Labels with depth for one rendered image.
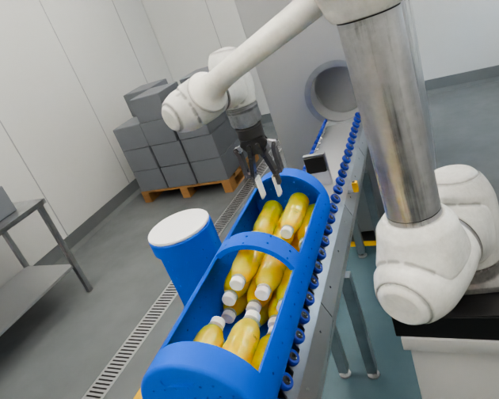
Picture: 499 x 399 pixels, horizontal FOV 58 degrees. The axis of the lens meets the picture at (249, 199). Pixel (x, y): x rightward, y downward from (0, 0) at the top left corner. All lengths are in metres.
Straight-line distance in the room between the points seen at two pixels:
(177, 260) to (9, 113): 3.36
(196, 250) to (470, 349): 1.10
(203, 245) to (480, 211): 1.16
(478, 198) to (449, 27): 4.87
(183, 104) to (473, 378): 0.93
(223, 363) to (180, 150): 3.98
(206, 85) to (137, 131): 3.95
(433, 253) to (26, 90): 4.65
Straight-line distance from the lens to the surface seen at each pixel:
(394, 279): 0.87
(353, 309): 2.09
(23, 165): 4.91
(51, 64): 5.42
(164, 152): 4.91
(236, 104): 1.20
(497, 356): 1.19
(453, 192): 1.01
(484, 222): 1.03
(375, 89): 0.76
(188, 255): 1.86
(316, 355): 1.35
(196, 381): 0.95
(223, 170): 4.66
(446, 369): 1.24
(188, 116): 1.07
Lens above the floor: 1.83
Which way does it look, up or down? 24 degrees down
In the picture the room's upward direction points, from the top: 20 degrees counter-clockwise
